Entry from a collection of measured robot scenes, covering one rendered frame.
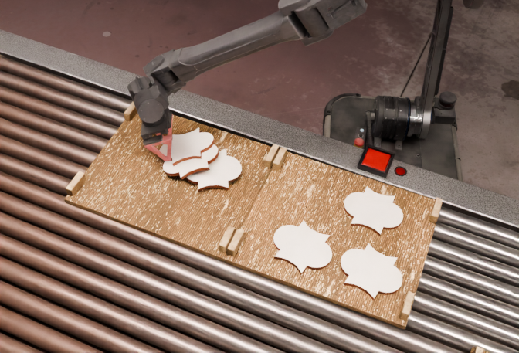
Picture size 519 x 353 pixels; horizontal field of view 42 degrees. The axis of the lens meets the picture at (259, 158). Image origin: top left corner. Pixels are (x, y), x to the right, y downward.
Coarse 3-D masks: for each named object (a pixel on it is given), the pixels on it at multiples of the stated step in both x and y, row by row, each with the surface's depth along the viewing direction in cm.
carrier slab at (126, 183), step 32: (128, 128) 172; (192, 128) 173; (96, 160) 165; (128, 160) 165; (160, 160) 166; (256, 160) 167; (96, 192) 159; (128, 192) 159; (160, 192) 159; (192, 192) 159; (224, 192) 160; (256, 192) 160; (128, 224) 154; (160, 224) 153; (192, 224) 153; (224, 224) 154; (224, 256) 148
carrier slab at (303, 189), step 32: (288, 160) 167; (288, 192) 160; (320, 192) 160; (352, 192) 161; (384, 192) 161; (256, 224) 154; (288, 224) 154; (320, 224) 154; (416, 224) 155; (256, 256) 148; (416, 256) 149; (320, 288) 144; (352, 288) 144; (416, 288) 144; (384, 320) 140
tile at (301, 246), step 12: (288, 228) 152; (300, 228) 152; (276, 240) 150; (288, 240) 150; (300, 240) 150; (312, 240) 150; (324, 240) 150; (288, 252) 148; (300, 252) 148; (312, 252) 148; (324, 252) 148; (300, 264) 146; (312, 264) 146; (324, 264) 146
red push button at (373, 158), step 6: (372, 150) 171; (366, 156) 169; (372, 156) 169; (378, 156) 169; (384, 156) 170; (390, 156) 170; (366, 162) 168; (372, 162) 168; (378, 162) 168; (384, 162) 168; (378, 168) 167; (384, 168) 167
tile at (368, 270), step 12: (348, 252) 149; (360, 252) 149; (372, 252) 149; (348, 264) 146; (360, 264) 147; (372, 264) 147; (384, 264) 147; (348, 276) 145; (360, 276) 145; (372, 276) 145; (384, 276) 145; (396, 276) 145; (360, 288) 143; (372, 288) 143; (384, 288) 143; (396, 288) 143
